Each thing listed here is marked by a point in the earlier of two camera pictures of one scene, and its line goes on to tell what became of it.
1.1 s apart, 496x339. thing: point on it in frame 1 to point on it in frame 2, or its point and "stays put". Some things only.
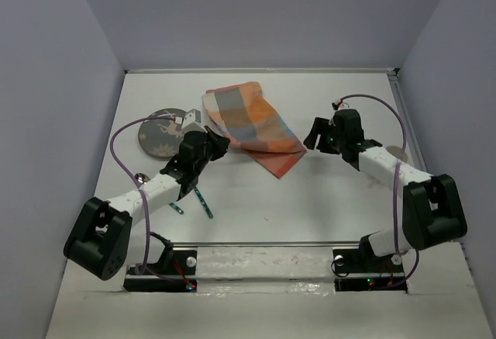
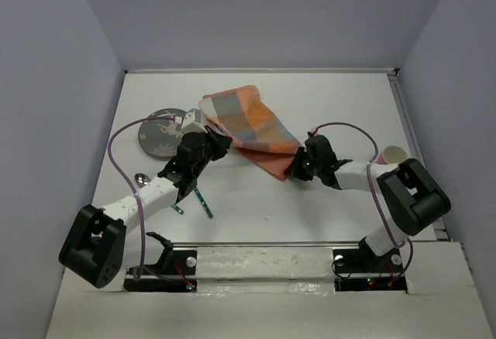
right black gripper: (321, 126) to (294, 168)
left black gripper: (219, 143) stays put
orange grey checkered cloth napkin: (253, 125) stays put
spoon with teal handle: (143, 178) stays put
